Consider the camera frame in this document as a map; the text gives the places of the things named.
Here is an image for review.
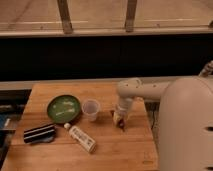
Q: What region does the dark red pepper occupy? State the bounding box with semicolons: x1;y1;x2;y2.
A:
111;110;125;131

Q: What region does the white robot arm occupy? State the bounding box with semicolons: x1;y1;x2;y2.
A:
113;60;213;171

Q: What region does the clear plastic cup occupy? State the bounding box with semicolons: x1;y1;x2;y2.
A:
81;99;100;122

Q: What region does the white squeeze bottle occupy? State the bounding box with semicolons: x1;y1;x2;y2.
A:
64;123;96;153

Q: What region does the green round plate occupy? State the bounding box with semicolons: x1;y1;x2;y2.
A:
47;95;81;124

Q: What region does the black white striped cloth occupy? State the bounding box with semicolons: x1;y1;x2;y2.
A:
23;124;56;144

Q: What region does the right metal window post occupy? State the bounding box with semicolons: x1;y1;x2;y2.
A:
124;0;137;32

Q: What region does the metal window post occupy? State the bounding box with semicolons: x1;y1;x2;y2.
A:
57;0;73;34
124;0;137;32

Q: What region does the left metal window post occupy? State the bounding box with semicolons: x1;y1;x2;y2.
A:
57;0;73;34

